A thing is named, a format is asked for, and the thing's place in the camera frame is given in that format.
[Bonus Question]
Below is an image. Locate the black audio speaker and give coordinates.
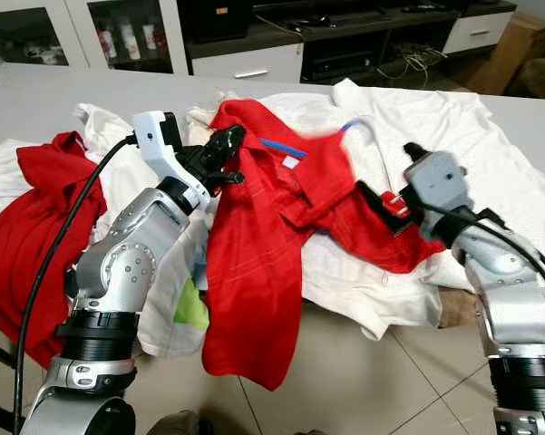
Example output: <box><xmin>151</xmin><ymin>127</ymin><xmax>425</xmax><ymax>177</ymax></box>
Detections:
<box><xmin>180</xmin><ymin>0</ymin><xmax>255</xmax><ymax>42</ymax></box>

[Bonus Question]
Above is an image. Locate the white glass door cabinet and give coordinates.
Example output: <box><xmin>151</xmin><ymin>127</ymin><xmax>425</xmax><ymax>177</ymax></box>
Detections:
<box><xmin>0</xmin><ymin>0</ymin><xmax>187</xmax><ymax>73</ymax></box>

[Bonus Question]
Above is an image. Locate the brown stool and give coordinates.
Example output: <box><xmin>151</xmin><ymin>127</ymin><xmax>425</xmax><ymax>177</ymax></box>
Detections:
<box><xmin>519</xmin><ymin>56</ymin><xmax>545</xmax><ymax>101</ymax></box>

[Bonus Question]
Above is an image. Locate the brown cardboard box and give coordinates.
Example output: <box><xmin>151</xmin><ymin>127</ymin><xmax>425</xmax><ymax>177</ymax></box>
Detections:
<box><xmin>481</xmin><ymin>11</ymin><xmax>545</xmax><ymax>87</ymax></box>

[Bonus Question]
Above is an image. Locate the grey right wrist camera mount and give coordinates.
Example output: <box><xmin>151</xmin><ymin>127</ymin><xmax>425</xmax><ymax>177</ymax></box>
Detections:
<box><xmin>404</xmin><ymin>150</ymin><xmax>472</xmax><ymax>227</ymax></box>

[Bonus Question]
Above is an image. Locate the white cable tangle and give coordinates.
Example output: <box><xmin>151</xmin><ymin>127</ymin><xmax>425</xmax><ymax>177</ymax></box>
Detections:
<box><xmin>385</xmin><ymin>43</ymin><xmax>445</xmax><ymax>87</ymax></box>

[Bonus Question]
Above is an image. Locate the dark TV stand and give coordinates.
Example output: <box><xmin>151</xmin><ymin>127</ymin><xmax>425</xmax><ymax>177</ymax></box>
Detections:
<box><xmin>186</xmin><ymin>0</ymin><xmax>518</xmax><ymax>84</ymax></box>

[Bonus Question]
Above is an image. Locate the white drawer with handle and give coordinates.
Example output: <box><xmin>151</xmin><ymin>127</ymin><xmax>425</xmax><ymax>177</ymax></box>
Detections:
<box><xmin>189</xmin><ymin>43</ymin><xmax>302</xmax><ymax>84</ymax></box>

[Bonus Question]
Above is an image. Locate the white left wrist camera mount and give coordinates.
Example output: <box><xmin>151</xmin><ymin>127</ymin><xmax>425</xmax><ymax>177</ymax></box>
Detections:
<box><xmin>133</xmin><ymin>111</ymin><xmax>212</xmax><ymax>211</ymax></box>

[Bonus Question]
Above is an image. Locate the cream garment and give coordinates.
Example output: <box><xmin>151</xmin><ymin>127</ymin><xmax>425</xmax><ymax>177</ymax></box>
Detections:
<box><xmin>189</xmin><ymin>89</ymin><xmax>223</xmax><ymax>128</ymax></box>

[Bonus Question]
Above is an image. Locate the white polo shirt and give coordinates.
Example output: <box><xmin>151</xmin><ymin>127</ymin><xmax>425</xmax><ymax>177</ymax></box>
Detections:
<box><xmin>73</xmin><ymin>102</ymin><xmax>141</xmax><ymax>227</ymax></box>

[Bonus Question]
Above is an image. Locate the white drawer front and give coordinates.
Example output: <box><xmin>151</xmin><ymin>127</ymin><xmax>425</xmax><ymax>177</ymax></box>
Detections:
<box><xmin>444</xmin><ymin>9</ymin><xmax>513</xmax><ymax>53</ymax></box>

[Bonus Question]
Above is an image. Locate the lime green cloth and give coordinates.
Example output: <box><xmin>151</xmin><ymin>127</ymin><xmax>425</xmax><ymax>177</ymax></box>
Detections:
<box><xmin>175</xmin><ymin>281</ymin><xmax>209</xmax><ymax>329</ymax></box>

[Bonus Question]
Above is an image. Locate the black set-top box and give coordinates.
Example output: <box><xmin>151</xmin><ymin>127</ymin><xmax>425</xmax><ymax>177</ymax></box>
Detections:
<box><xmin>304</xmin><ymin>38</ymin><xmax>395</xmax><ymax>82</ymax></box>

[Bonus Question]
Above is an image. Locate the red striped polo shirt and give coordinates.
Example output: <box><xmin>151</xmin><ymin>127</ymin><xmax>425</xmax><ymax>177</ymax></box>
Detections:
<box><xmin>201</xmin><ymin>98</ymin><xmax>445</xmax><ymax>392</ymax></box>

